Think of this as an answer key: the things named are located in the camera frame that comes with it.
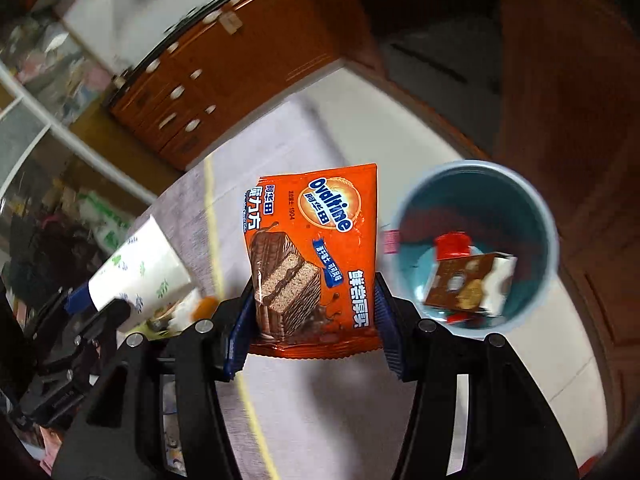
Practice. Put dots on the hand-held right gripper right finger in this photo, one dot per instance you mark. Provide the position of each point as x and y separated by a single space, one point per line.
389 322

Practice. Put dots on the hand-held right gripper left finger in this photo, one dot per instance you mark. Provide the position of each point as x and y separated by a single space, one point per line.
241 322

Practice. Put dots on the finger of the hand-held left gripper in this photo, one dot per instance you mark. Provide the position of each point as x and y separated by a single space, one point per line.
80 300
107 315

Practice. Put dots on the white paper cup green print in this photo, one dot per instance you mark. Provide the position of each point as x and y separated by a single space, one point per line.
145 265

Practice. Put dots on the orange snack packet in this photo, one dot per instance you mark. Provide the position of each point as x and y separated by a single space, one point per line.
310 220

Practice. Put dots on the blue trash bin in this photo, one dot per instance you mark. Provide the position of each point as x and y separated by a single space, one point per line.
500 200

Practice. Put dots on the small orange object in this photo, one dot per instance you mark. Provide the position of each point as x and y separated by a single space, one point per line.
205 306

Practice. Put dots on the green and white bag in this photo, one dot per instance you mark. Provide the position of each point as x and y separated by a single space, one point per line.
107 220

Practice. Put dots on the red wrapper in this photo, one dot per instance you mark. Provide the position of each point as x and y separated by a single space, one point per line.
452 245

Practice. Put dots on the grey tablecloth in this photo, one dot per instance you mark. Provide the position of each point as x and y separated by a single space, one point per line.
300 410

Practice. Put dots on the white framed glass door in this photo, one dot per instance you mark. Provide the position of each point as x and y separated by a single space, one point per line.
30 125

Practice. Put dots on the brown wooden cabinet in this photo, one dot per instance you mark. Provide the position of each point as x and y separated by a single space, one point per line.
240 60

